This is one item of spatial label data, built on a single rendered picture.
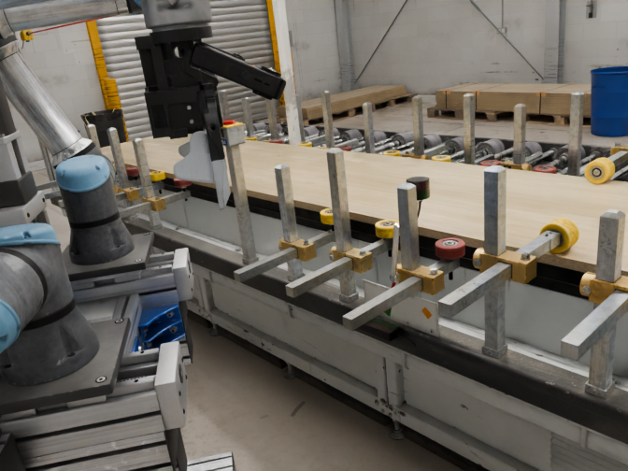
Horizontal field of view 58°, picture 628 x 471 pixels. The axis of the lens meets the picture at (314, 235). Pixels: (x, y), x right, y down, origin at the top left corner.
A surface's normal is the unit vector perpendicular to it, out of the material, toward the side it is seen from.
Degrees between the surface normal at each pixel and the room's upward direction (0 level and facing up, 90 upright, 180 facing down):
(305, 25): 90
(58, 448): 90
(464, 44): 90
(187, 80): 90
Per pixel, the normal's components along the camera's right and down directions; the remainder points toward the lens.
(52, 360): 0.48, -0.06
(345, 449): -0.11, -0.93
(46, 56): 0.64, 0.20
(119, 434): 0.18, 0.33
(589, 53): -0.76, 0.30
